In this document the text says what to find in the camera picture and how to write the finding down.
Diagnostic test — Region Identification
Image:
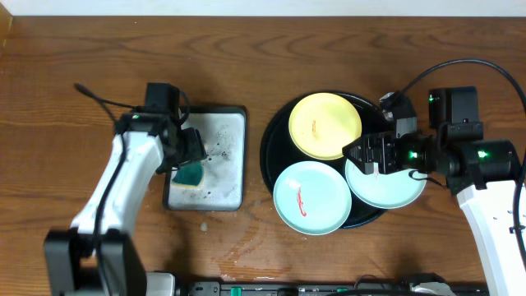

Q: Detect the yellow plate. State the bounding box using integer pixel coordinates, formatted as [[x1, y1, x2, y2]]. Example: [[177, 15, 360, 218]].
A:
[[288, 92, 362, 160]]

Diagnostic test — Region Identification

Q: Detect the light blue right plate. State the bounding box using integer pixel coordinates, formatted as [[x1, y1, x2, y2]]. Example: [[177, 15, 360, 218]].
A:
[[344, 160, 427, 210]]

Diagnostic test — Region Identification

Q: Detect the black rectangular soapy tray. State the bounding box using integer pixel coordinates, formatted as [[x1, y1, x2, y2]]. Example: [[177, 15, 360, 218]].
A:
[[163, 106, 247, 211]]

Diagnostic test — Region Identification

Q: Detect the green yellow sponge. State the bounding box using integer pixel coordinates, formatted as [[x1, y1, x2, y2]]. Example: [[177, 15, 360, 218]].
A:
[[171, 161, 204, 187]]

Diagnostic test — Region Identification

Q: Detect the light blue front plate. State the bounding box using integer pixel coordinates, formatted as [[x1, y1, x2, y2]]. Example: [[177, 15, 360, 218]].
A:
[[273, 161, 353, 236]]

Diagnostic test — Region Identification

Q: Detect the black rail at table edge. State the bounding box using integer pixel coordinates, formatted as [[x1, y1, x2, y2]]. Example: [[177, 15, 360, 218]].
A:
[[176, 280, 490, 296]]

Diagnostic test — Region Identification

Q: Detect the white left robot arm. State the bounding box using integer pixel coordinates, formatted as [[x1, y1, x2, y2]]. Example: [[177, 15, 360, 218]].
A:
[[44, 113, 206, 295]]

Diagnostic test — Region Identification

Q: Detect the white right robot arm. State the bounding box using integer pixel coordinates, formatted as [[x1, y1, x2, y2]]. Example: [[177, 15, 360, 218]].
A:
[[343, 86, 525, 295]]

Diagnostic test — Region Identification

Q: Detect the light blue plate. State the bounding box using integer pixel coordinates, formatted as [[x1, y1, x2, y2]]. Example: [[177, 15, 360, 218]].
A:
[[344, 160, 427, 210], [273, 161, 353, 236]]

